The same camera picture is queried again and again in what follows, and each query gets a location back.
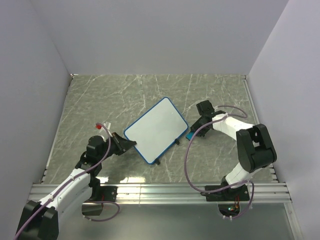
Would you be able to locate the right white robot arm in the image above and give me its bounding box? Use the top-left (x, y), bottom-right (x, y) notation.
top-left (184, 111), bottom-right (277, 201)

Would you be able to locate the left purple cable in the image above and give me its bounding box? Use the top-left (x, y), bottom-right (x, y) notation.
top-left (14, 121), bottom-right (123, 240)

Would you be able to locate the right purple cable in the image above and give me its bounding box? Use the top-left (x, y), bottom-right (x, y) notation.
top-left (184, 104), bottom-right (256, 221)

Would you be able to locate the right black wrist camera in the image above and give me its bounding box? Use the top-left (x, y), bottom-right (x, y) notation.
top-left (196, 100), bottom-right (215, 117)

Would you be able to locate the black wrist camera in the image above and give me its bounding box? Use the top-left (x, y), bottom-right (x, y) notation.
top-left (196, 100), bottom-right (215, 117)
top-left (86, 135), bottom-right (106, 157)

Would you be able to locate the aluminium front rail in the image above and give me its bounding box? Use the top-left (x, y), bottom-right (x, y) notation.
top-left (14, 183), bottom-right (301, 240)

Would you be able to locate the blue whiteboard eraser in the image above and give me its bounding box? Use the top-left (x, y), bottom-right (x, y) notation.
top-left (185, 132), bottom-right (194, 141)

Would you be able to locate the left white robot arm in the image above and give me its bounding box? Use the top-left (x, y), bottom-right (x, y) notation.
top-left (14, 132), bottom-right (137, 240)

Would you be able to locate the purple cable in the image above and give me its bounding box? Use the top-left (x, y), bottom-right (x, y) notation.
top-left (184, 104), bottom-right (256, 221)
top-left (14, 121), bottom-right (123, 240)

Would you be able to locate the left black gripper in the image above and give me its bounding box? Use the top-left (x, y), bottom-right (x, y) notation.
top-left (98, 132), bottom-right (136, 162)

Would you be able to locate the right aluminium side rail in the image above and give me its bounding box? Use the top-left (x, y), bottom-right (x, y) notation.
top-left (241, 75), bottom-right (280, 183)

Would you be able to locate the blue framed small whiteboard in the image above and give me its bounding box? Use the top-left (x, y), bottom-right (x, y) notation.
top-left (123, 97), bottom-right (189, 165)

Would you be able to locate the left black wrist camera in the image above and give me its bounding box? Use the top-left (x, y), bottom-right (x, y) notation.
top-left (86, 135), bottom-right (106, 157)

